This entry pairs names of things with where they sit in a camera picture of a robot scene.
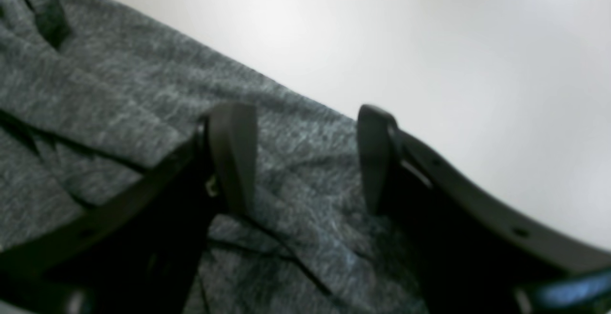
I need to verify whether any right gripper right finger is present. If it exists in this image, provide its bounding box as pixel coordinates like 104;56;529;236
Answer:
357;105;611;314

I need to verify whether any grey long-sleeve t-shirt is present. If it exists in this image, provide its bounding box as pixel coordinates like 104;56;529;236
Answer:
0;0;428;314

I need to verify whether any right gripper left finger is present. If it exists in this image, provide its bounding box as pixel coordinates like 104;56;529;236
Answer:
1;102;258;314

